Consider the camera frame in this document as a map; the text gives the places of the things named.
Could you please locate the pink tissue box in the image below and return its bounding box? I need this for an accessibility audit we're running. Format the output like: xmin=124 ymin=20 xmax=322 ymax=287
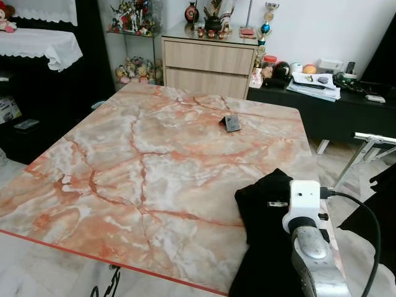
xmin=249 ymin=67 xmax=264 ymax=89

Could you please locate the silver metal clothes rack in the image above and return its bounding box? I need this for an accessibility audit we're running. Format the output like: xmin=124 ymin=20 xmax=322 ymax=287
xmin=334 ymin=131 xmax=396 ymax=194

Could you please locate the printed cardboard box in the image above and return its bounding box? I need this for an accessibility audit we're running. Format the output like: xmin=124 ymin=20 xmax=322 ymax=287
xmin=0 ymin=96 xmax=22 ymax=124

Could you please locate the black shirt with red stripe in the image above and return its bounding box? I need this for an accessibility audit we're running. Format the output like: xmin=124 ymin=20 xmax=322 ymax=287
xmin=337 ymin=162 xmax=396 ymax=276

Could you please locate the pink plush toy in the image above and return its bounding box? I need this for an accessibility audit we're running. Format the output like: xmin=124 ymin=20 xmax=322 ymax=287
xmin=0 ymin=2 xmax=17 ymax=33

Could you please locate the light wooden drawer cabinet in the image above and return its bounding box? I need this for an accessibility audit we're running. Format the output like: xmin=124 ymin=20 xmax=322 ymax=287
xmin=161 ymin=34 xmax=258 ymax=101

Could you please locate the white lace valance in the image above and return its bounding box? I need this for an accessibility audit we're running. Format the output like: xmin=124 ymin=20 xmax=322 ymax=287
xmin=11 ymin=0 xmax=79 ymax=27

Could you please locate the white paper stack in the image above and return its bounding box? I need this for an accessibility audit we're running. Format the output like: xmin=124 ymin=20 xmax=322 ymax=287
xmin=286 ymin=71 xmax=342 ymax=101

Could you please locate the black flat television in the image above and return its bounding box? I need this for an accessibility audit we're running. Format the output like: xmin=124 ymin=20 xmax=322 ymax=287
xmin=361 ymin=15 xmax=396 ymax=87

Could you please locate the dark red vase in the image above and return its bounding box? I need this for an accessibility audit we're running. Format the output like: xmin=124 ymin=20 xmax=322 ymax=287
xmin=184 ymin=1 xmax=200 ymax=24

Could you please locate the black TV console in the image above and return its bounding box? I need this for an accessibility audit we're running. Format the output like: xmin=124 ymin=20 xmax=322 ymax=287
xmin=246 ymin=75 xmax=396 ymax=155

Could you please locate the glass display shelf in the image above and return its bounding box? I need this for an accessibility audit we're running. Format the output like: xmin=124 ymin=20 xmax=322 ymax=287
xmin=105 ymin=0 xmax=164 ymax=87

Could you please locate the small black flat device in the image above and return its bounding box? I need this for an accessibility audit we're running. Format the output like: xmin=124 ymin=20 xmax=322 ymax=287
xmin=221 ymin=114 xmax=243 ymax=133

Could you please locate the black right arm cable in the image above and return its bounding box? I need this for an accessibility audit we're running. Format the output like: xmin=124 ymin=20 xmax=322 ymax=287
xmin=319 ymin=189 xmax=382 ymax=297

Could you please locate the black shirt with green logo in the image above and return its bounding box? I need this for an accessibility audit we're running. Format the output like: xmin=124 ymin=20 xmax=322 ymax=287
xmin=228 ymin=168 xmax=304 ymax=297

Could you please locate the red-lidded jar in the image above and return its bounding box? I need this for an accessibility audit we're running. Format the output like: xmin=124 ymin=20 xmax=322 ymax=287
xmin=262 ymin=54 xmax=278 ymax=70

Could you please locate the black remote control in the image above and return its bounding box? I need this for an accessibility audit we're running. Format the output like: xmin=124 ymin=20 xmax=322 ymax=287
xmin=14 ymin=118 xmax=40 ymax=131

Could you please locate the trophy with blue ball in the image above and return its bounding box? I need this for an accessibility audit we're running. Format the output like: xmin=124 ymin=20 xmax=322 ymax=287
xmin=259 ymin=1 xmax=280 ymax=47

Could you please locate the marble-print folding table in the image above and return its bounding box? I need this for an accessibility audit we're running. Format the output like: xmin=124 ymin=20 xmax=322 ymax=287
xmin=0 ymin=80 xmax=338 ymax=297

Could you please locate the white lace cloth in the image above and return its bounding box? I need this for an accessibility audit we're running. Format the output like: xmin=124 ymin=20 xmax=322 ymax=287
xmin=0 ymin=28 xmax=84 ymax=72

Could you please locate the white power socket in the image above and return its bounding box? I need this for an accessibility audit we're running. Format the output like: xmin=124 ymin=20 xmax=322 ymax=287
xmin=317 ymin=58 xmax=345 ymax=71

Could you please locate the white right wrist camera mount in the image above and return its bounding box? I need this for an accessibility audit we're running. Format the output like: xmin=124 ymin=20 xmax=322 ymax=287
xmin=282 ymin=179 xmax=324 ymax=234

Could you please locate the black teapot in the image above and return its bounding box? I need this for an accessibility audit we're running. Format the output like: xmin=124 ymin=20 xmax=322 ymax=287
xmin=203 ymin=9 xmax=226 ymax=35

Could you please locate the dark round ornament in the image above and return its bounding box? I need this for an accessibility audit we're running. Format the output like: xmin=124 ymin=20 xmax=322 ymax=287
xmin=274 ymin=61 xmax=290 ymax=78

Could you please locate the tall black cabinet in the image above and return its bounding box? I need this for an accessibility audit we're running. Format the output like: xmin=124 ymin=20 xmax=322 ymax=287
xmin=0 ymin=0 xmax=117 ymax=166

